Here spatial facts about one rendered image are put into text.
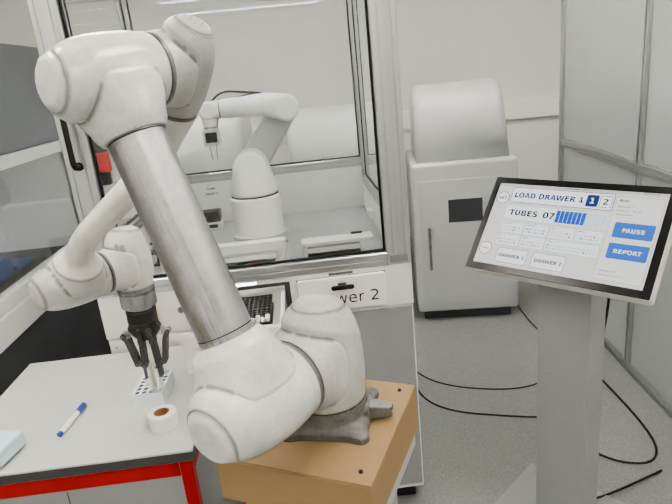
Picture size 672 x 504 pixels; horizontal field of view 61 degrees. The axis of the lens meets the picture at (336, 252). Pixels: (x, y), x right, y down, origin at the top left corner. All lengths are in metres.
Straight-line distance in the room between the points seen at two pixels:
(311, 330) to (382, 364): 0.96
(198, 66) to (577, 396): 1.42
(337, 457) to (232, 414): 0.28
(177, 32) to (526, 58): 4.27
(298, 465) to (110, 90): 0.74
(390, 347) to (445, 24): 3.48
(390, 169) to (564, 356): 0.77
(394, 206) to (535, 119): 3.48
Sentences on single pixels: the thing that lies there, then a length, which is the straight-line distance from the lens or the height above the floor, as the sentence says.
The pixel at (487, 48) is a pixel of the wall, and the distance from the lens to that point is 5.08.
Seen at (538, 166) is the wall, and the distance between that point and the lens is 5.27.
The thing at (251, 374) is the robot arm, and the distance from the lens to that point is 0.97.
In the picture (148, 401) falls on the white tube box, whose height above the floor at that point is 0.77.
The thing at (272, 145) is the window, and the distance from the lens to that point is 1.78.
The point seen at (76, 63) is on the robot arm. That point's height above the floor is 1.61.
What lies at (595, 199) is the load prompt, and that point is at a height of 1.16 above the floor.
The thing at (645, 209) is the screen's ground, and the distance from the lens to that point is 1.69.
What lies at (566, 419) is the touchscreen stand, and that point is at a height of 0.47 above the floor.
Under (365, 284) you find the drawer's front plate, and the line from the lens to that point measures 1.87.
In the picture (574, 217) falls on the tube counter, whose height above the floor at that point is 1.11.
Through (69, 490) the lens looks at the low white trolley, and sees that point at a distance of 1.59.
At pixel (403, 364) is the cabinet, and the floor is 0.58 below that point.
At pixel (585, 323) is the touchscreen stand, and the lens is 1.80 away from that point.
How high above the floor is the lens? 1.56
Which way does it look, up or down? 17 degrees down
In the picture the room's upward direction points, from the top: 6 degrees counter-clockwise
